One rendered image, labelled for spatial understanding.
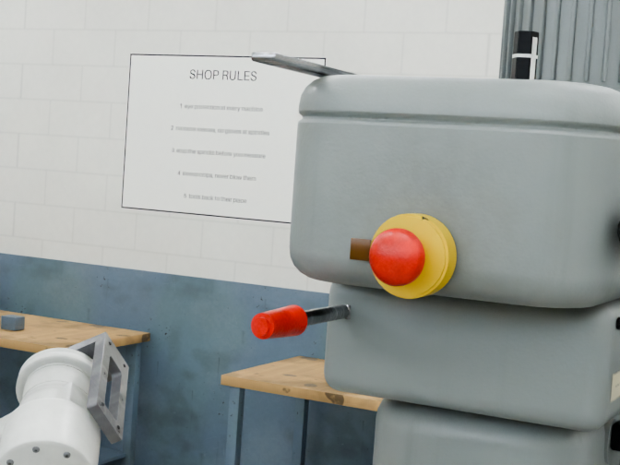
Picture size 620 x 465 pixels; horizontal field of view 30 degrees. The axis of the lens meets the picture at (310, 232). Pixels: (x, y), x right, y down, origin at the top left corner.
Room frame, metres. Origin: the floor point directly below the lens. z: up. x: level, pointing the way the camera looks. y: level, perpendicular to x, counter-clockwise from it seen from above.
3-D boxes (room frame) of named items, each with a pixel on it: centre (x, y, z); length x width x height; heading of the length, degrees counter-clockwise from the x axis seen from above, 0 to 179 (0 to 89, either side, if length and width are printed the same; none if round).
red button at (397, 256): (0.80, -0.06, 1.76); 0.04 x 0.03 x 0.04; 63
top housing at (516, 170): (1.04, -0.18, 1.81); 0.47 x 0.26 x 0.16; 153
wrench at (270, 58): (0.94, -0.01, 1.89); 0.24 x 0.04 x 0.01; 155
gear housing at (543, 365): (1.06, -0.20, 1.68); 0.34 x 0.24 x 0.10; 153
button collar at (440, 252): (0.82, -0.07, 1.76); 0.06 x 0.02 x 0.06; 63
